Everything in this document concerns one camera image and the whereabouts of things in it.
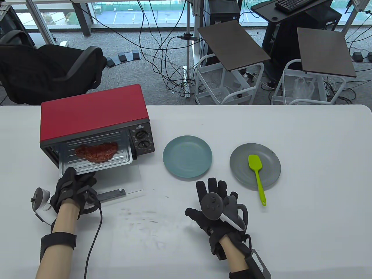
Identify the person's right hand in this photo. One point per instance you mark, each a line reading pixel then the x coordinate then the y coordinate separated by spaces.
pixel 216 189

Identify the grey plate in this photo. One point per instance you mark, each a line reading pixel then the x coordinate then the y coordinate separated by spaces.
pixel 270 168

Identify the black tilted desk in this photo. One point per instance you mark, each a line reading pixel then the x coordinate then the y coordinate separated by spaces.
pixel 308 26

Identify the black computer tower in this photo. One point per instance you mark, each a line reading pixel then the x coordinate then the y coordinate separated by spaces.
pixel 223 11

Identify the person's right forearm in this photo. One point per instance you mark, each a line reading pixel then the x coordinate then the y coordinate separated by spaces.
pixel 234 255

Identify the black keyboard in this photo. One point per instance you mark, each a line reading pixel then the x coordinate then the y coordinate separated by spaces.
pixel 293 5

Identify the green dessert spatula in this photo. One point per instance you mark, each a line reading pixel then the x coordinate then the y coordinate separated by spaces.
pixel 255 163

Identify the clear plastic bag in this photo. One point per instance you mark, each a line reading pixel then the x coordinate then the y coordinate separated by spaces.
pixel 303 88

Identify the black office chair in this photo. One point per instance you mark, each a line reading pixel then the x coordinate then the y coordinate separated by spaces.
pixel 35 72

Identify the person's left forearm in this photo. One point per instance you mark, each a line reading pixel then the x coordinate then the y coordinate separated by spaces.
pixel 64 221

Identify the brown tilted board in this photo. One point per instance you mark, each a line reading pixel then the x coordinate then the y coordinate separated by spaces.
pixel 325 52
pixel 232 43

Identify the aluminium frame post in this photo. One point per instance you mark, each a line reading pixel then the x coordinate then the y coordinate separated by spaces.
pixel 189 43
pixel 40 23

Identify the small black camera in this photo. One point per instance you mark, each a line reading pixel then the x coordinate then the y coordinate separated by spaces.
pixel 188 37

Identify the silver baking tray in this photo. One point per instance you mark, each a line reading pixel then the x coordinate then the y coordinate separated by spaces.
pixel 120 158

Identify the red toaster oven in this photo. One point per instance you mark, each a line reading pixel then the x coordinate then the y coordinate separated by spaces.
pixel 93 110

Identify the person's left hand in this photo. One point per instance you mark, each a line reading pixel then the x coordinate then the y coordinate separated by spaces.
pixel 68 186

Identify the teal plate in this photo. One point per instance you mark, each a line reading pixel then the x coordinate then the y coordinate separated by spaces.
pixel 187 157

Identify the grey foot pedal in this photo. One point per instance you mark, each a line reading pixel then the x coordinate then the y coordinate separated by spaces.
pixel 123 57

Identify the grey VR controller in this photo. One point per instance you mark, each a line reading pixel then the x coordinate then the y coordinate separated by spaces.
pixel 212 207
pixel 39 200

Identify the black equipment case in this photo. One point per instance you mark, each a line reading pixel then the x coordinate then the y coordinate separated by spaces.
pixel 8 20

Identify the brown steak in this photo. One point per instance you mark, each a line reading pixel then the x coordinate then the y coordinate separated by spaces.
pixel 97 152

